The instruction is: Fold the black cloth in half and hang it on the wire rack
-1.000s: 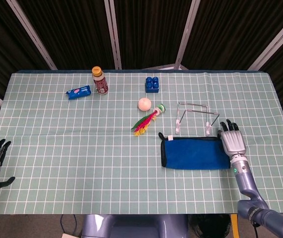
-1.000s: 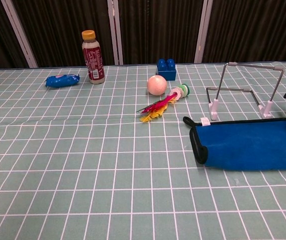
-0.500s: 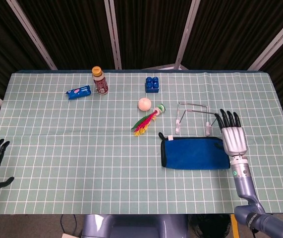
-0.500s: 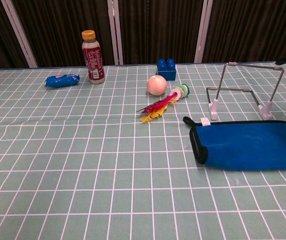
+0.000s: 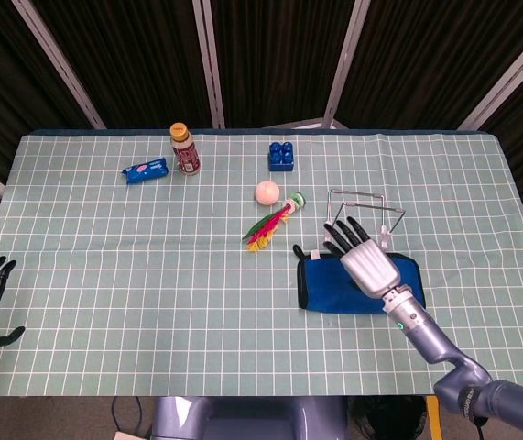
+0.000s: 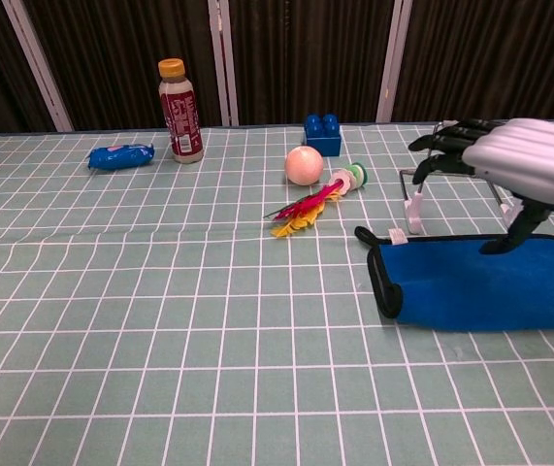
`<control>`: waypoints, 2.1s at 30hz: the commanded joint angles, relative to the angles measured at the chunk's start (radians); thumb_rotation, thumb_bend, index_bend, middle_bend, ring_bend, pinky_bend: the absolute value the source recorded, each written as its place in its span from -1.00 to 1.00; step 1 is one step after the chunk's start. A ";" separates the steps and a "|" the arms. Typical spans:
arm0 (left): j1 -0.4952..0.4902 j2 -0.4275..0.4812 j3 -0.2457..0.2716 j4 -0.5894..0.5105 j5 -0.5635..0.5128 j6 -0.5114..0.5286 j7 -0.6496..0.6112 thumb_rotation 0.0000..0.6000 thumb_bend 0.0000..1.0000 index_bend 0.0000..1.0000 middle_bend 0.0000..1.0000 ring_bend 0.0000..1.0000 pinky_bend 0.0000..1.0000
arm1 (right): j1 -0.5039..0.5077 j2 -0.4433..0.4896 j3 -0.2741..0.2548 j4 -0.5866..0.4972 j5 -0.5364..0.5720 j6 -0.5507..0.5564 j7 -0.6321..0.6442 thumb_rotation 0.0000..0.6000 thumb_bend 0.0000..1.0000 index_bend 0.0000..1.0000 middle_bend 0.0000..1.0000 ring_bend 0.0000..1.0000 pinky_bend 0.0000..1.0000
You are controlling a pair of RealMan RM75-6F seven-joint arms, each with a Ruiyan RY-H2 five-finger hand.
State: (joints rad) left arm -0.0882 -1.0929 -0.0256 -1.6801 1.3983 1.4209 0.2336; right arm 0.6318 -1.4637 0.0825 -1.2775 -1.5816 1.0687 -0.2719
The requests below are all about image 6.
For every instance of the pink ball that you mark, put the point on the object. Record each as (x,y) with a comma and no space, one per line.
(304,165)

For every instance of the colourful feather shuttlecock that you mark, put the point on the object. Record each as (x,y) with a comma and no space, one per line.
(310,204)

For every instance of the drink bottle yellow cap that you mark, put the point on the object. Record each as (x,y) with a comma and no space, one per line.
(182,116)

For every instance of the blue cloth with black trim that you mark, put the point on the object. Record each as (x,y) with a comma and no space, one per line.
(475,291)

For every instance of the green grid tablecloth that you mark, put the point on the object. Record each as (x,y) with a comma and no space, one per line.
(160,315)

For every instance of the blue building block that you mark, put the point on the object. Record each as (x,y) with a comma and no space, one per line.
(322,138)

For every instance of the blue snack packet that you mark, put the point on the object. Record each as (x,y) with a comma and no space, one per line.
(121,156)

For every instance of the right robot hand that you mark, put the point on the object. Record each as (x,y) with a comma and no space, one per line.
(533,155)

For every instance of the white partition post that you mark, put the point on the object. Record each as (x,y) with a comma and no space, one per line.
(393,63)
(39,68)
(223,63)

